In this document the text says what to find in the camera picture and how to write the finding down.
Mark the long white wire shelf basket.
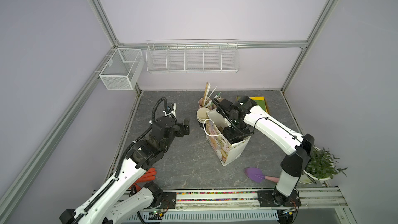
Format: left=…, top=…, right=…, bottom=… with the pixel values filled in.
left=146, top=39, right=240, bottom=73

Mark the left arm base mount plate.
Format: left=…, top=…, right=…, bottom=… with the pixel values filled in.
left=145, top=191, right=177, bottom=209

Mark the pink utensil holder cup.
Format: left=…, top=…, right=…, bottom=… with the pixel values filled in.
left=198, top=97, right=214, bottom=110

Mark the wooden stir sticks bundle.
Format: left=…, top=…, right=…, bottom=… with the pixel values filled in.
left=202, top=82, right=211, bottom=107

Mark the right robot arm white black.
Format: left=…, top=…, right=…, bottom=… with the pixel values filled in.
left=214, top=96, right=315, bottom=206

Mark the small white mesh basket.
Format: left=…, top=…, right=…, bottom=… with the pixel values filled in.
left=99, top=48, right=145, bottom=91

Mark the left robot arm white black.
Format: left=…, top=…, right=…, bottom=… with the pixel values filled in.
left=60, top=97, right=190, bottom=224

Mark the purple pink garden trowel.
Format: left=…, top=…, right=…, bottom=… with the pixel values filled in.
left=244, top=167, right=279, bottom=183

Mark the cartoon animal paper gift bag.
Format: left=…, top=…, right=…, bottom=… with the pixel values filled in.
left=203, top=109, right=250, bottom=166

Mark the potted green plant white pot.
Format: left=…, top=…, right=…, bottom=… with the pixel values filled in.
left=299, top=147, right=347, bottom=184

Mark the stack of paper coffee cups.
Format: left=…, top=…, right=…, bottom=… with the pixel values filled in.
left=197, top=107, right=210, bottom=129

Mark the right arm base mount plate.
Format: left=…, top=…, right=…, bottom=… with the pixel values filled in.
left=257, top=190, right=302, bottom=207

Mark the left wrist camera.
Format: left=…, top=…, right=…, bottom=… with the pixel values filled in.
left=163, top=103, right=177, bottom=118

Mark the red rubber glove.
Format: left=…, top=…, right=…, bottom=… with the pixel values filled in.
left=134, top=168, right=157, bottom=184

